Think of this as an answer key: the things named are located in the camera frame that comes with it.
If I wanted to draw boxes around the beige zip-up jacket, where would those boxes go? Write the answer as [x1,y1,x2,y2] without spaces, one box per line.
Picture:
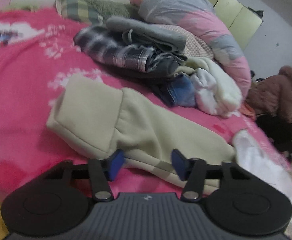
[46,73,292,240]

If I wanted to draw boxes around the cream fleece garment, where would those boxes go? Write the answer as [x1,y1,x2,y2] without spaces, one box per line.
[186,57,243,118]

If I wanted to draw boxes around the salmon orange cloth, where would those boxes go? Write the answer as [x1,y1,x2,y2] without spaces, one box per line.
[239,102,256,121]

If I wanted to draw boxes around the blue denim jeans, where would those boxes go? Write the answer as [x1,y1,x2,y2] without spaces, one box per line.
[150,74,196,108]

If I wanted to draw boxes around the white pale pink garment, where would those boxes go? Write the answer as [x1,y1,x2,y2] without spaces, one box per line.
[190,68,219,115]

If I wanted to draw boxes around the person in mauve puffer coat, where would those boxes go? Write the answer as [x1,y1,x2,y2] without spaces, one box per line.
[246,66,292,152]

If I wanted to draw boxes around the pink checkered knit blanket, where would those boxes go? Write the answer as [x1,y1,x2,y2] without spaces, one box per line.
[156,24,214,60]

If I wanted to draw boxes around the plaid flannel shirt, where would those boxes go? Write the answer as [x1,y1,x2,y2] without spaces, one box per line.
[73,25,187,79]

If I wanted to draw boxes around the pink floral bed blanket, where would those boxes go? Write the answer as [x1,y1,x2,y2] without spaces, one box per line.
[0,7,292,203]

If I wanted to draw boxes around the grey sweater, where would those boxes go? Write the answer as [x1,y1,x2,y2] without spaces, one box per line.
[106,16,187,53]

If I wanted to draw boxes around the yellow-green wardrobe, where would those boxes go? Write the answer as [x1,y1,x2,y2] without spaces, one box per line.
[209,0,263,50]

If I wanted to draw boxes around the olive green fuzzy cushion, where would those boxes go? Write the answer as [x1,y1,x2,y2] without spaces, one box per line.
[84,0,142,21]

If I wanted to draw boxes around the plaid pillow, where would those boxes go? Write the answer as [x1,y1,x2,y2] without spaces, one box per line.
[55,0,103,25]

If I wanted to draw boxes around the pink grey rolled duvet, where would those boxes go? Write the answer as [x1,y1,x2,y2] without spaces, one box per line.
[130,0,251,98]

